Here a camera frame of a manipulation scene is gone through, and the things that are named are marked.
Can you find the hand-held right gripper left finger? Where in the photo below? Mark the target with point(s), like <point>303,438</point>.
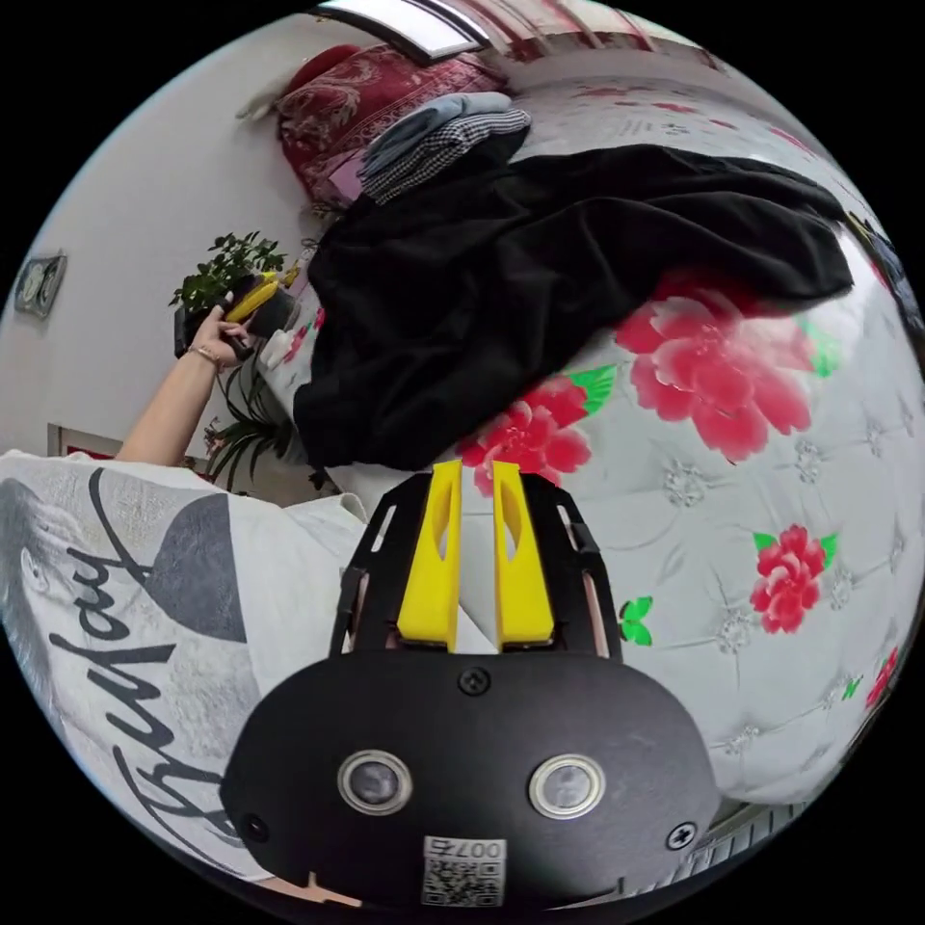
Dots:
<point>432,571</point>

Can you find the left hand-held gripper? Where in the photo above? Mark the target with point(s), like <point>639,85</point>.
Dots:
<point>256,318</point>

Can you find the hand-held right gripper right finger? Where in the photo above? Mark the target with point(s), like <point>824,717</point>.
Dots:
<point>522,585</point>

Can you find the person's left forearm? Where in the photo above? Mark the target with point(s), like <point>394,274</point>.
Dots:
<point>162,408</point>

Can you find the black long pants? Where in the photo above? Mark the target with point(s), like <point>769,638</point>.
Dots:
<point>506,289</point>

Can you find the person's left hand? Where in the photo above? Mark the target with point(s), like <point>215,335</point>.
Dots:
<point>217,334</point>

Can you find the green potted plant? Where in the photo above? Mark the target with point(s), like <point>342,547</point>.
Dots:
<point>231,340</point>

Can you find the dark red patterned pillow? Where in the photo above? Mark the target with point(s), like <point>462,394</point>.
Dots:
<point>347,123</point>

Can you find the bed with floral quilt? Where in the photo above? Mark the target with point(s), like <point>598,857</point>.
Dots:
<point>723,506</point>

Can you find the pile of clothes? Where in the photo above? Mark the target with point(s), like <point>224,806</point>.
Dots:
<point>441,141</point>

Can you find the person's body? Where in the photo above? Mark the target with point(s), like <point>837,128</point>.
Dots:
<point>130,629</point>

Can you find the red striped curtain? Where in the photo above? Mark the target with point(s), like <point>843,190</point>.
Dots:
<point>592,29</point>

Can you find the wall clock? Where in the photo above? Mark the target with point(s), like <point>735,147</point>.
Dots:
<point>40,283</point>

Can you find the window with white frame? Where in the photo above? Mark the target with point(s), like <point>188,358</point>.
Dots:
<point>412,25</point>

